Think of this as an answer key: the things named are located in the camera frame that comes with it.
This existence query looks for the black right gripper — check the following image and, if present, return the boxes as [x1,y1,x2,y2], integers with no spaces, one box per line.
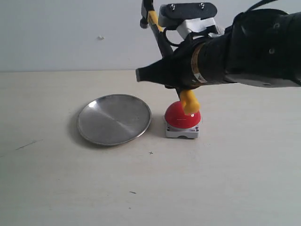
[135,34,233,90]

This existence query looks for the black yellow claw hammer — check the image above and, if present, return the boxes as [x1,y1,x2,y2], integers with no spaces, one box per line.
[140,0,200,115]

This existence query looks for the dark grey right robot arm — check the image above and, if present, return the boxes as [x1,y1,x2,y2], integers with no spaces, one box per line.
[135,9,301,89]

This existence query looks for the red dome push button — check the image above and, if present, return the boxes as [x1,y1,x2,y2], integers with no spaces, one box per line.
[164,101,202,139]

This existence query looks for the round steel plate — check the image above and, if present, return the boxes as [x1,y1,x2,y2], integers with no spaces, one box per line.
[76,94,152,146]

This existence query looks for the black right camera cable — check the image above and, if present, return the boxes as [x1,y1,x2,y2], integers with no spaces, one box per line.
[162,27,186,47]

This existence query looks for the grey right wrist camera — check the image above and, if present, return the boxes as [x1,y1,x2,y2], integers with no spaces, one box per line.
[158,2,218,39]

